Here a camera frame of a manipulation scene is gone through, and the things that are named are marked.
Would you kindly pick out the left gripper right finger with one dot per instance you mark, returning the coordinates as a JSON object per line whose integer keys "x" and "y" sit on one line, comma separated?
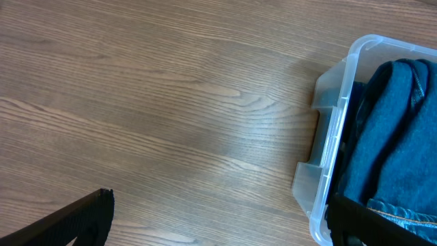
{"x": 351, "y": 224}

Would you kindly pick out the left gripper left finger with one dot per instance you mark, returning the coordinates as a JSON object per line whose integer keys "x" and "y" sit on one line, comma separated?
{"x": 86, "y": 221}

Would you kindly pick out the blue denim jeans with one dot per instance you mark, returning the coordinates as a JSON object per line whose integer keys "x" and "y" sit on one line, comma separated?
{"x": 390, "y": 162}

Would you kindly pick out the clear plastic storage bin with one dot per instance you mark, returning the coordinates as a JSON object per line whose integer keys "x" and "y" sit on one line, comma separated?
{"x": 331, "y": 99}

